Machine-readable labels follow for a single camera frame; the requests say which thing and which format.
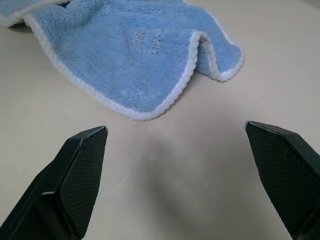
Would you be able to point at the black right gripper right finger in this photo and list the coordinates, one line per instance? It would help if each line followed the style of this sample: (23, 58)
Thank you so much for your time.
(290, 175)

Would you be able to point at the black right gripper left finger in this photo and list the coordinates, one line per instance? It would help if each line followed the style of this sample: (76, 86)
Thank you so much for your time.
(62, 185)

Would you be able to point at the blue fleece towel white trim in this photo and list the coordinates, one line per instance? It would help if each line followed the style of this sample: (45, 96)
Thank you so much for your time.
(120, 60)

